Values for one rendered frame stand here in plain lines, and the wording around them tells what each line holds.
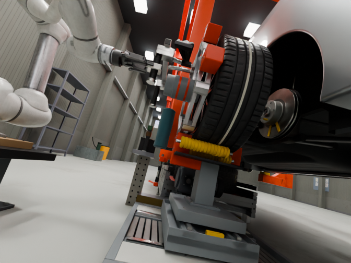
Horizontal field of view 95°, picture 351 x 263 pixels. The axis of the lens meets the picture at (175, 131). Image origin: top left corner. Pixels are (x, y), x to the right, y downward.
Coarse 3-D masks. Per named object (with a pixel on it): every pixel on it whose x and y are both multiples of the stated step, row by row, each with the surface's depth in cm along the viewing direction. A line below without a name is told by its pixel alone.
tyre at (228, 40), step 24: (240, 48) 71; (264, 48) 76; (240, 72) 67; (264, 72) 69; (216, 96) 68; (240, 96) 67; (264, 96) 68; (216, 120) 71; (240, 120) 71; (216, 144) 82; (240, 144) 79
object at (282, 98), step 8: (272, 96) 108; (280, 96) 100; (288, 96) 93; (296, 96) 90; (272, 104) 98; (280, 104) 96; (288, 104) 91; (296, 104) 88; (272, 112) 97; (280, 112) 95; (288, 112) 90; (296, 112) 87; (264, 120) 102; (272, 120) 97; (280, 120) 94; (288, 120) 88; (264, 128) 108; (272, 128) 100; (280, 128) 93; (288, 128) 90; (264, 136) 106; (272, 136) 98; (280, 136) 95
